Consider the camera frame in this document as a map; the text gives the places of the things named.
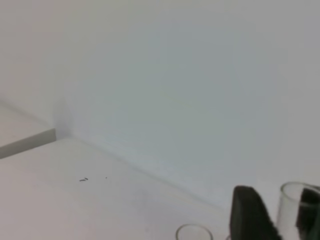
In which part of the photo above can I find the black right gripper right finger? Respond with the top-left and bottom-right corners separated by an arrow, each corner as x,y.
296,187 -> 320,240

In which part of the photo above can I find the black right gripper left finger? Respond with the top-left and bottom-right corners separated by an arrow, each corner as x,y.
229,185 -> 282,240

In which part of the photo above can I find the clear glass test tube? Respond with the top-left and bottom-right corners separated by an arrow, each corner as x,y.
276,182 -> 319,240

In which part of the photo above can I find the clear test tube in rack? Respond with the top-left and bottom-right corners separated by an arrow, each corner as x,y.
175,224 -> 214,240

